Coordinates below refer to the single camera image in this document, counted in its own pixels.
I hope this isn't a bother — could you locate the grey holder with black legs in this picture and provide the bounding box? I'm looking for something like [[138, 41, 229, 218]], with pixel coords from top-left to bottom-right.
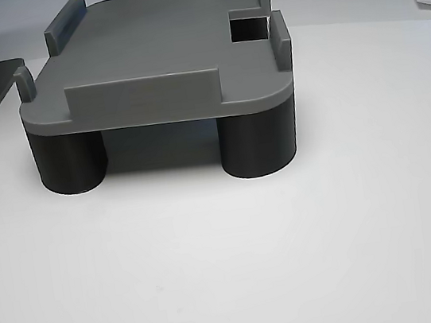
[[2, 0, 311, 211]]

